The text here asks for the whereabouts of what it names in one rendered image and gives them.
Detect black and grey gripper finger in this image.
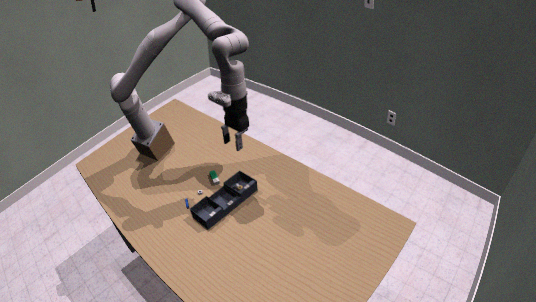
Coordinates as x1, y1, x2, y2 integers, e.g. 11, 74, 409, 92
235, 128, 248, 151
221, 124, 230, 144

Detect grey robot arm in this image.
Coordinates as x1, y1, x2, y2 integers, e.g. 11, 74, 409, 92
110, 0, 249, 140

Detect green and white eraser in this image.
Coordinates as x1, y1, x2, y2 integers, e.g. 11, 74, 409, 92
209, 170, 220, 185

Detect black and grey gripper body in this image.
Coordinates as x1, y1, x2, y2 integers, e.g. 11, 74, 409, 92
208, 79, 249, 132

